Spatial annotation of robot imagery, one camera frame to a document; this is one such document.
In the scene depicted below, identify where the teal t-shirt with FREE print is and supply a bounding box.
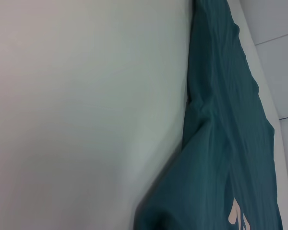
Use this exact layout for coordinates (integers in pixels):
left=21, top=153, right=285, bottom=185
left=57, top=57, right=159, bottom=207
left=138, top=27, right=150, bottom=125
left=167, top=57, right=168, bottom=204
left=133, top=0, right=284, bottom=230

